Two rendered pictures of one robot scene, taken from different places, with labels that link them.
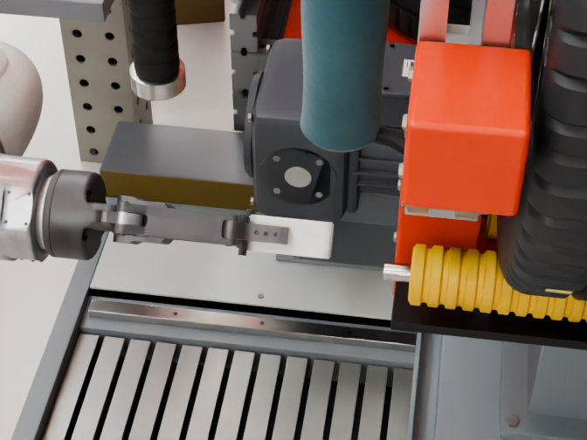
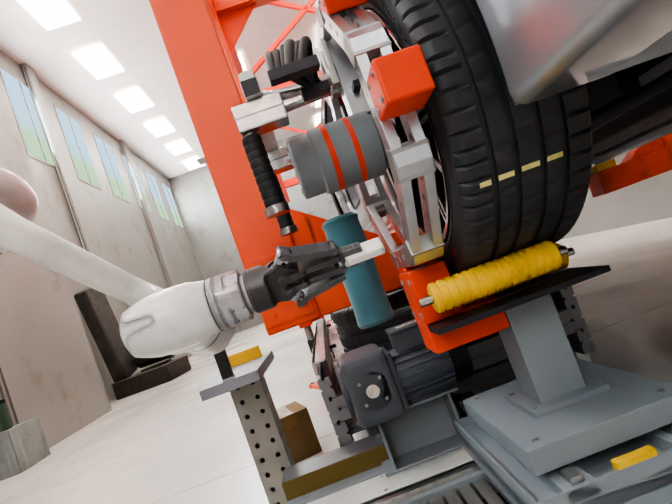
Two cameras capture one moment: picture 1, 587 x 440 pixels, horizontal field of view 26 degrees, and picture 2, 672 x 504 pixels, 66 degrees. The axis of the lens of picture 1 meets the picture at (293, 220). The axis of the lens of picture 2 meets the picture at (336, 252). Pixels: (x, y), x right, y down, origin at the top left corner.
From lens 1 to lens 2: 0.80 m
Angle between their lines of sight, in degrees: 47
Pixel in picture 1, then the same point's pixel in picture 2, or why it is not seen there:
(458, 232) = not seen: hidden behind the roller
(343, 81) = (366, 282)
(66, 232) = (256, 280)
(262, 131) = (346, 372)
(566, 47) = (415, 31)
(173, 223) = (305, 249)
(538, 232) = (454, 124)
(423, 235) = not seen: hidden behind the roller
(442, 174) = (396, 77)
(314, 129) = (364, 317)
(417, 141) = (378, 65)
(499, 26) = not seen: hidden behind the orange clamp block
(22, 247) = (236, 296)
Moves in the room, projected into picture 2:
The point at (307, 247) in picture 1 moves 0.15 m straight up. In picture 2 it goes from (372, 248) to (341, 164)
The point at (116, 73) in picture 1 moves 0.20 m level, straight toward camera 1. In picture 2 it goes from (276, 446) to (292, 459)
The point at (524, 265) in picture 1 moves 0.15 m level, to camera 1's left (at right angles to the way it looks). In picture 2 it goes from (461, 163) to (373, 193)
